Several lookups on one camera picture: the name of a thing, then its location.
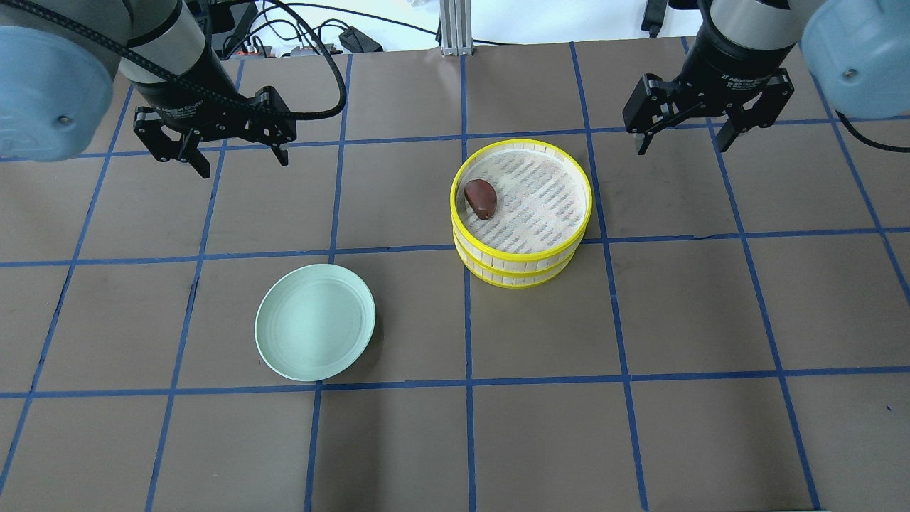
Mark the yellow steamer layer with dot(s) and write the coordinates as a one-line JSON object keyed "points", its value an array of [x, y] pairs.
{"points": [[508, 279], [543, 201]]}

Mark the light green plate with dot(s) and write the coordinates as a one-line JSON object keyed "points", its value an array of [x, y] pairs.
{"points": [[315, 322]]}

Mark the aluminium frame post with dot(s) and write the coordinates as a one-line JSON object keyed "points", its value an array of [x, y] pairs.
{"points": [[455, 29]]}

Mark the brown steamed bun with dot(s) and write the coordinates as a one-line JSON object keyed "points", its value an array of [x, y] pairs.
{"points": [[481, 197]]}

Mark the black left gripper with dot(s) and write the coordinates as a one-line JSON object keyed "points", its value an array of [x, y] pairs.
{"points": [[186, 94]]}

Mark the black power adapter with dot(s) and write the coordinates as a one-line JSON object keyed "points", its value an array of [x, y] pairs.
{"points": [[357, 42]]}

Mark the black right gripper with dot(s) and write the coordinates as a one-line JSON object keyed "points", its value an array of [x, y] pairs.
{"points": [[726, 68]]}

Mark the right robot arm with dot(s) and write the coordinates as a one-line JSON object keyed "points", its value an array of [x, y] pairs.
{"points": [[857, 51]]}

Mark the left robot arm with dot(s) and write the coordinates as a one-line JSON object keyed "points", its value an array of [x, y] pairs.
{"points": [[57, 85]]}

